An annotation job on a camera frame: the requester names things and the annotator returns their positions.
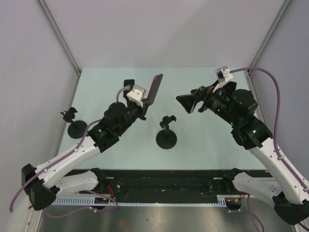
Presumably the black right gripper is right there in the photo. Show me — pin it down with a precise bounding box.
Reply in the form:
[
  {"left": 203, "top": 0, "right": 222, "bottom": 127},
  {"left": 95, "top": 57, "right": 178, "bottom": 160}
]
[{"left": 177, "top": 79, "right": 239, "bottom": 127}]

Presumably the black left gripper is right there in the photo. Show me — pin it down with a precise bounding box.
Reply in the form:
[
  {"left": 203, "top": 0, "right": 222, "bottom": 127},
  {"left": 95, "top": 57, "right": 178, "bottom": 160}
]
[{"left": 117, "top": 95, "right": 151, "bottom": 135}]

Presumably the silver white phone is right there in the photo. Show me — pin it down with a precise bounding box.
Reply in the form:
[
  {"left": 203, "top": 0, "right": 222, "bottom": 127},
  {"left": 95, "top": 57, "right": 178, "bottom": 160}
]
[{"left": 124, "top": 79, "right": 135, "bottom": 88}]

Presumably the purple phone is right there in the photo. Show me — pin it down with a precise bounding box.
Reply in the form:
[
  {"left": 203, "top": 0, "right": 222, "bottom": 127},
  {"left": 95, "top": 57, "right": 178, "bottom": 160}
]
[{"left": 147, "top": 73, "right": 163, "bottom": 106}]

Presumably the black stand with ball joint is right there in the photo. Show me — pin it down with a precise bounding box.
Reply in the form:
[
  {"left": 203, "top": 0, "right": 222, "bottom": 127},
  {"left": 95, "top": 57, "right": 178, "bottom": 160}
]
[{"left": 60, "top": 107, "right": 87, "bottom": 139}]

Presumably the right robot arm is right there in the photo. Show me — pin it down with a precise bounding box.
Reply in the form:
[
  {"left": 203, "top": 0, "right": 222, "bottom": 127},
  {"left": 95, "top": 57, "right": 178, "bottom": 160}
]
[{"left": 176, "top": 82, "right": 309, "bottom": 225}]

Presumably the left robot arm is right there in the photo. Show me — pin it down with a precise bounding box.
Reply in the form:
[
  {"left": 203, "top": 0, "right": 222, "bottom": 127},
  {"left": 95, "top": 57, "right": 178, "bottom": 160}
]
[{"left": 22, "top": 99, "right": 152, "bottom": 211}]

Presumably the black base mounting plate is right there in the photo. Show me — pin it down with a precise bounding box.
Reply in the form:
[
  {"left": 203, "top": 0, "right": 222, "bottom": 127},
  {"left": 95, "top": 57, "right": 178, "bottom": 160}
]
[{"left": 65, "top": 168, "right": 276, "bottom": 203}]

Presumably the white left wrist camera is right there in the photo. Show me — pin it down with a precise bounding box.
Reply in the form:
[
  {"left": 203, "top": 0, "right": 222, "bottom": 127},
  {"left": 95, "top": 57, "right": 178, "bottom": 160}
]
[{"left": 126, "top": 85, "right": 146, "bottom": 108}]

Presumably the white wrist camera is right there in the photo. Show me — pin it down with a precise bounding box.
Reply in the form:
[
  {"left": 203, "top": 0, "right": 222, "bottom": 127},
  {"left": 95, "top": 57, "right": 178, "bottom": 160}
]
[
  {"left": 213, "top": 66, "right": 233, "bottom": 92},
  {"left": 126, "top": 85, "right": 146, "bottom": 108}
]

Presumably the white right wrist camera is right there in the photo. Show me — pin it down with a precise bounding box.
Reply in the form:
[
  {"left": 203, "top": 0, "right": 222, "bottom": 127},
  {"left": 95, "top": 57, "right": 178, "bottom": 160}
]
[{"left": 213, "top": 66, "right": 233, "bottom": 92}]

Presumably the aluminium table rail right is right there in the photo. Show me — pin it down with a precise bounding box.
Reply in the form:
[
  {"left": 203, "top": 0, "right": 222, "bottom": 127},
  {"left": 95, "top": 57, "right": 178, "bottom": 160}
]
[{"left": 244, "top": 70, "right": 269, "bottom": 129}]

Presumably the white slotted cable duct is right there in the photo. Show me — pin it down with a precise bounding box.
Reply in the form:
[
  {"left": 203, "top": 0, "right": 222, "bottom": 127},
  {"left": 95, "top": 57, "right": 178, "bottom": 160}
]
[{"left": 52, "top": 195, "right": 240, "bottom": 207}]

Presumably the aluminium frame post right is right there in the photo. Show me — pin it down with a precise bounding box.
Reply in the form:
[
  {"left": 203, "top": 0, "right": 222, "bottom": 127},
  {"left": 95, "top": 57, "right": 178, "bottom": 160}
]
[{"left": 250, "top": 0, "right": 293, "bottom": 67}]

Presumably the aluminium frame post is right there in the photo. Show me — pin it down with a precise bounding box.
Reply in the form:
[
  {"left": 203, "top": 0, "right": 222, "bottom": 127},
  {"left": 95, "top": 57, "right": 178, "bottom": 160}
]
[
  {"left": 250, "top": 0, "right": 293, "bottom": 67},
  {"left": 36, "top": 0, "right": 82, "bottom": 77}
]

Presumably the aluminium frame post left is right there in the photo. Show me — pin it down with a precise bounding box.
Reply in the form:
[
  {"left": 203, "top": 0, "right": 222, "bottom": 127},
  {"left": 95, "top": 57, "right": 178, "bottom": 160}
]
[{"left": 36, "top": 0, "right": 82, "bottom": 77}]

